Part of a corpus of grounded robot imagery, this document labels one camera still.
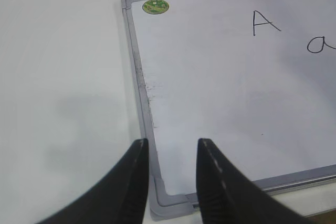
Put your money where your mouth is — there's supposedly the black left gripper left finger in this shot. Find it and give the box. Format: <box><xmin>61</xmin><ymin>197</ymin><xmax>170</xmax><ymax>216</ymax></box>
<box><xmin>41</xmin><ymin>138</ymin><xmax>149</xmax><ymax>223</ymax></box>

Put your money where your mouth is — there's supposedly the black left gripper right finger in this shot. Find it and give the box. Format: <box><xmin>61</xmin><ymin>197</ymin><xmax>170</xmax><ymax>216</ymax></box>
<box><xmin>196</xmin><ymin>138</ymin><xmax>311</xmax><ymax>223</ymax></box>

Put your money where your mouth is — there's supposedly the round green magnet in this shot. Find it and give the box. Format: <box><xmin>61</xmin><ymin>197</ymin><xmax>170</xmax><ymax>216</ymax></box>
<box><xmin>142</xmin><ymin>0</ymin><xmax>169</xmax><ymax>15</ymax></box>

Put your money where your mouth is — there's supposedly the white board with grey frame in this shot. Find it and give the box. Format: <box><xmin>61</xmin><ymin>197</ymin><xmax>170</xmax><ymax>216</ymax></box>
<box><xmin>121</xmin><ymin>0</ymin><xmax>335</xmax><ymax>221</ymax></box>

